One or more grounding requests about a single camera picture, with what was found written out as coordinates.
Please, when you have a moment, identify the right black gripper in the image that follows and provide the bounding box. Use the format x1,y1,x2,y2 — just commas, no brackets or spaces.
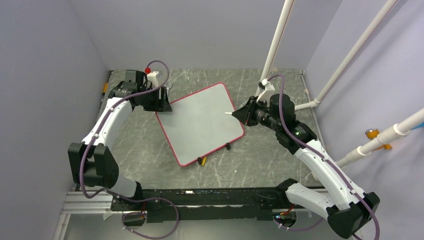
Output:
232,95,282,132

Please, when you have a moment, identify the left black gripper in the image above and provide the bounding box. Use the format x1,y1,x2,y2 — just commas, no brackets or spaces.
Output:
138,86,172,112

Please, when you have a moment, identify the red-framed whiteboard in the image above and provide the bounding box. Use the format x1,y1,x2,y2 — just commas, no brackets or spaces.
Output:
156,82,245,167

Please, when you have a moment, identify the yellow marker cap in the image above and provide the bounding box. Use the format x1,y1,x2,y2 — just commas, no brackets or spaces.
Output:
200,157,207,166

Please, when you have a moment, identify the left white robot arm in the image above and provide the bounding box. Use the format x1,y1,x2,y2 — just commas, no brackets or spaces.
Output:
67,67,172,210

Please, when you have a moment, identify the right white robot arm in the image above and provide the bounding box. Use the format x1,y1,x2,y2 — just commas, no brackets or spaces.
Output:
231,94,380,240

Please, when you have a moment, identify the silver wrench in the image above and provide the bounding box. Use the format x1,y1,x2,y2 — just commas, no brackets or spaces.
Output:
166,83,173,97

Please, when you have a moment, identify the orange tool at edge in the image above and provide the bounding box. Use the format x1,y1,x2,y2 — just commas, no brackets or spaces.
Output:
102,83,108,97

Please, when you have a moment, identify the white PVC pipe right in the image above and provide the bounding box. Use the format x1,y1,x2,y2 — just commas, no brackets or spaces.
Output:
336,108,424,168

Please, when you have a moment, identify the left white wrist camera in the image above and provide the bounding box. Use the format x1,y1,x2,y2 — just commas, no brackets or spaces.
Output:
144,67,162,88

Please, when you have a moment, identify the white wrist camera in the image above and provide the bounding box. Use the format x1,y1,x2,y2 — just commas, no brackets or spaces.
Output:
144,67,162,88
255,78,275,103

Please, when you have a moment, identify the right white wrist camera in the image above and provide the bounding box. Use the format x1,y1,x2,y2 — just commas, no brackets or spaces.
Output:
255,78,275,103

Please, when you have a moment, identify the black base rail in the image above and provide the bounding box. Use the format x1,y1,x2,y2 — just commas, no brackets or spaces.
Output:
110,187,296,223

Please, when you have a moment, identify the white PVC pipe frame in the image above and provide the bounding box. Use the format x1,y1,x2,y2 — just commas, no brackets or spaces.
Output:
260,0,398,110

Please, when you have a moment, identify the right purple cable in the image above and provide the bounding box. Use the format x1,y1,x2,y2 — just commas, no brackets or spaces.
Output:
267,73,380,240

